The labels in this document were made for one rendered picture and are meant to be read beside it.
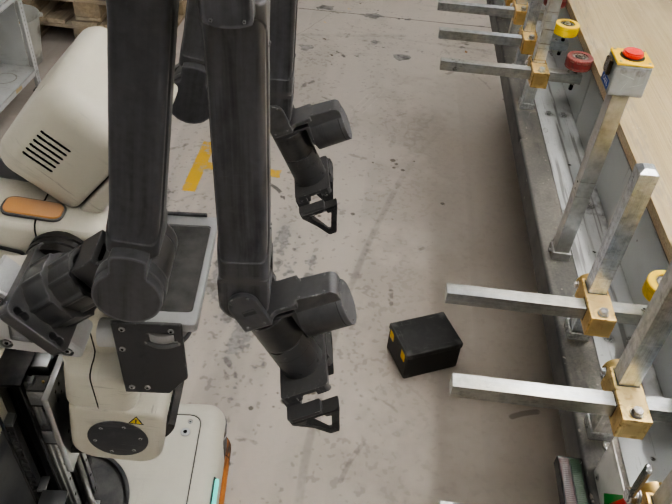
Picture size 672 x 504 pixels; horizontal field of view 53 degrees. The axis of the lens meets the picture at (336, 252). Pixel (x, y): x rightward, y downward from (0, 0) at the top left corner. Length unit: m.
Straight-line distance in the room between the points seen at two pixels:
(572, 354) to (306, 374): 0.78
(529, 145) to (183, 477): 1.35
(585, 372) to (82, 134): 1.08
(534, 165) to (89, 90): 1.46
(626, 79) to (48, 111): 1.07
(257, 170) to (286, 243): 2.06
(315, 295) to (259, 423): 1.39
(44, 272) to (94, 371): 0.36
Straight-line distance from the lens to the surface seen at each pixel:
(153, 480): 1.75
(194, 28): 1.08
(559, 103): 2.61
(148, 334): 1.02
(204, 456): 1.77
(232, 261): 0.74
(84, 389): 1.19
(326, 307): 0.80
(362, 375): 2.28
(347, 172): 3.13
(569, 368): 1.50
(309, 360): 0.87
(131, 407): 1.22
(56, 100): 0.85
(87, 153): 0.87
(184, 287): 1.06
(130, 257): 0.73
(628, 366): 1.26
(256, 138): 0.65
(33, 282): 0.84
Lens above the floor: 1.78
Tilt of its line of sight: 41 degrees down
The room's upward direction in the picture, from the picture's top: 5 degrees clockwise
